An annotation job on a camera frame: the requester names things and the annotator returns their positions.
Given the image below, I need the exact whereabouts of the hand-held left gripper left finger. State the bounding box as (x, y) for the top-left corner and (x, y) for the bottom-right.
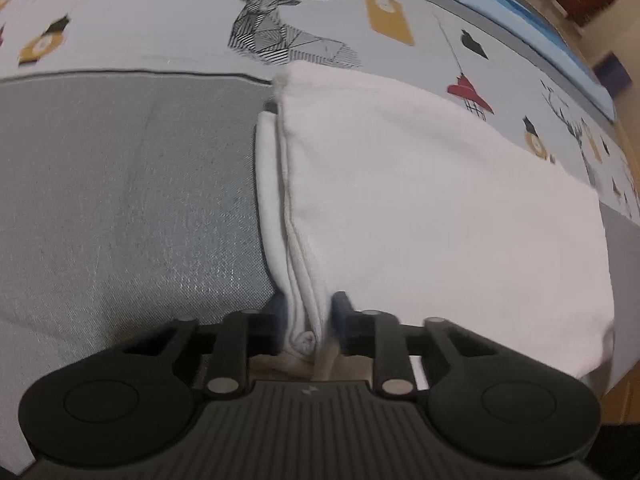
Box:
(120, 292), (291, 401)

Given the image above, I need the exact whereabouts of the light blue cloud-printed sheet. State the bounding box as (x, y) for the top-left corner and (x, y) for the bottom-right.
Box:
(385, 0), (615, 121)

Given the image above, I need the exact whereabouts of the grey bed mattress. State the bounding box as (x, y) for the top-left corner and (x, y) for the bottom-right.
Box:
(0, 0), (640, 461)

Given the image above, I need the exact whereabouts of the purple box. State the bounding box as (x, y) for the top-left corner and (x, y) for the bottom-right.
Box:
(594, 54), (632, 97)

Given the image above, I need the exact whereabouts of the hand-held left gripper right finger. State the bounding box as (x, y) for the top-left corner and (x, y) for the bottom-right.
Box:
(330, 291), (493, 401)

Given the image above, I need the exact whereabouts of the deer-printed bed sheet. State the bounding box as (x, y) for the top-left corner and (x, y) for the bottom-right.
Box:
(0, 0), (640, 221)

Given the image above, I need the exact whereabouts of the white long-sleeved shirt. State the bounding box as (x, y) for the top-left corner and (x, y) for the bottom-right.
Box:
(255, 60), (616, 378)

